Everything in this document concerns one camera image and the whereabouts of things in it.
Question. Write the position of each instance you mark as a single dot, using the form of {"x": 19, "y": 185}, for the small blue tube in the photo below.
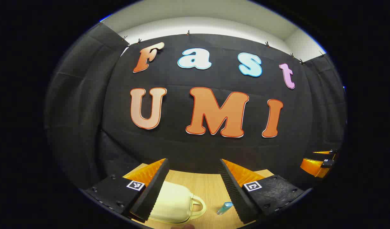
{"x": 225, "y": 208}

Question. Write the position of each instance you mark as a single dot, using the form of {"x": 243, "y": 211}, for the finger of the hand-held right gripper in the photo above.
{"x": 314, "y": 167}
{"x": 325, "y": 152}

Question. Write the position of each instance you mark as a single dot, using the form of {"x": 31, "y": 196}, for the pale yellow suitcase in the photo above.
{"x": 176, "y": 203}

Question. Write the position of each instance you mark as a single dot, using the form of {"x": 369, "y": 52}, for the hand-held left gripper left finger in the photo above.
{"x": 152, "y": 190}

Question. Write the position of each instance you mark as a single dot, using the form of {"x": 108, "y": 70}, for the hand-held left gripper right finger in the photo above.
{"x": 233, "y": 194}

